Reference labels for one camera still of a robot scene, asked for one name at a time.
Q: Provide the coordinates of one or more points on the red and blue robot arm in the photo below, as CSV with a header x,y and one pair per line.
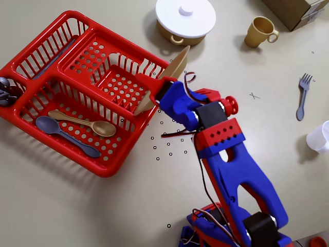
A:
x,y
244,167

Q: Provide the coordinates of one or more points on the grey upright spoon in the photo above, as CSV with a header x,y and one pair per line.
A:
x,y
3,82

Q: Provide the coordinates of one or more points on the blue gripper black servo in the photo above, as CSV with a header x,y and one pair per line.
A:
x,y
171,95

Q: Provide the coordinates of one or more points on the tan plastic cup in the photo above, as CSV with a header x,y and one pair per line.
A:
x,y
254,38

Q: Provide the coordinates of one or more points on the white translucent cup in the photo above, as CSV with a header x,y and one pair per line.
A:
x,y
318,139

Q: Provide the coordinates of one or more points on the red round cap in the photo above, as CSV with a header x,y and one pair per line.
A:
x,y
318,242

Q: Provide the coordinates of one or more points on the tan plastic spoon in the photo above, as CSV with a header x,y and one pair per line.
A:
x,y
104,128

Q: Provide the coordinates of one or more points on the red plastic dish rack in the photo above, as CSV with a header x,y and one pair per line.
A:
x,y
108,169

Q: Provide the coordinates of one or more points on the cardboard box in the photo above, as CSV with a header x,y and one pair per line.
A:
x,y
288,10

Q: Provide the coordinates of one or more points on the grey plastic spoon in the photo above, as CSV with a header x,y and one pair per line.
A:
x,y
47,124

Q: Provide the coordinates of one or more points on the tan plastic plate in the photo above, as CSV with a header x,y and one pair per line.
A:
x,y
180,61

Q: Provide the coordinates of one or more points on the grey plastic knife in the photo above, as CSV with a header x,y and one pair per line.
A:
x,y
57,57

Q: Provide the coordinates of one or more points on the grey plastic fork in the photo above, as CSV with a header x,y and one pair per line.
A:
x,y
300,112

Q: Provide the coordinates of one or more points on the white pot lid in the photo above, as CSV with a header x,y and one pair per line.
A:
x,y
180,23

